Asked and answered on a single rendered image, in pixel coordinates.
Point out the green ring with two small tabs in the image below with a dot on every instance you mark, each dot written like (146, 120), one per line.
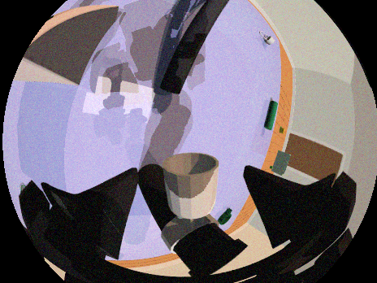
(225, 217)

